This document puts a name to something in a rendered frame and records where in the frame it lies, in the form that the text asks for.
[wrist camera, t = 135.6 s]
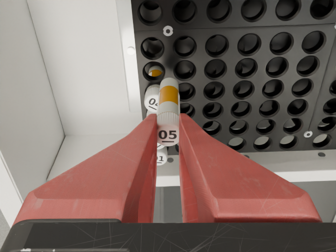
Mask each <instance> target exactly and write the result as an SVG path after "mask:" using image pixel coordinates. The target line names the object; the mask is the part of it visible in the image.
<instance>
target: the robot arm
mask: <svg viewBox="0 0 336 252"><path fill-rule="evenodd" d="M157 147H158V142H157V114H156V113H151V114H149V115H148V116H147V117H146V118H145V119H144V120H143V121H142V122H141V123H140V124H139V125H138V126H137V127H135V128H134V129H133V130H132V131H131V132H130V133H129V134H128V135H127V136H125V137H124V138H122V139H120V140H118V141H117V142H115V143H113V144H112V145H110V146H108V147H106V148H105V149H103V150H101V151H99V152H98V153H96V154H94V155H93V156H91V157H89V158H87V159H86V160H84V161H82V162H81V163H79V164H77V165H75V166H74V167H72V168H70V169H68V170H67V171H65V172H63V173H62V174H60V175H58V176H56V177H55V178H53V179H51V180H49V181H48V182H46V183H44V184H43V185H41V186H39V187H37V188H36V189H34V190H32V191H30V192H29V193H28V194H27V196H26V198H25V200H24V202H23V204H22V206H21V208H20V210H19V212H18V214H17V216H16V218H15V220H14V222H13V224H12V226H11V228H10V231H9V233H8V235H7V237H6V239H5V241H4V243H3V245H2V247H1V249H0V252H336V222H323V221H322V219H321V217H320V215H319V213H318V211H317V209H316V207H315V205H314V203H313V201H312V199H311V197H310V195H309V194H308V193H307V192H306V191H305V190H303V189H301V188H300V187H298V186H296V185H294V184H293V183H291V182H289V181H287V180H286V179H284V178H282V177H280V176H279V175H277V174H275V173H274V172H272V171H270V170H268V169H267V168H265V167H263V166H261V165H260V164H258V163H256V162H255V161H253V160H251V159H249V158H248V157H246V156H244V155H242V154H241V153H239V152H237V151H235V150H234V149H232V148H230V147H229V146H227V145H225V144H223V143H222V142H220V141H218V140H216V139H215V138H213V137H211V136H210V135H208V134H207V133H206V132H205V131H204V130H203V129H202V128H201V127H200V126H199V125H198V124H197V123H196V122H195V121H194V120H193V119H191V118H190V117H189V116H188V115H187V114H186V113H180V114H179V142H178V148H179V181H180V193H181V206H182V219H183V223H153V218H154V205H155V193H156V181H157Z"/></svg>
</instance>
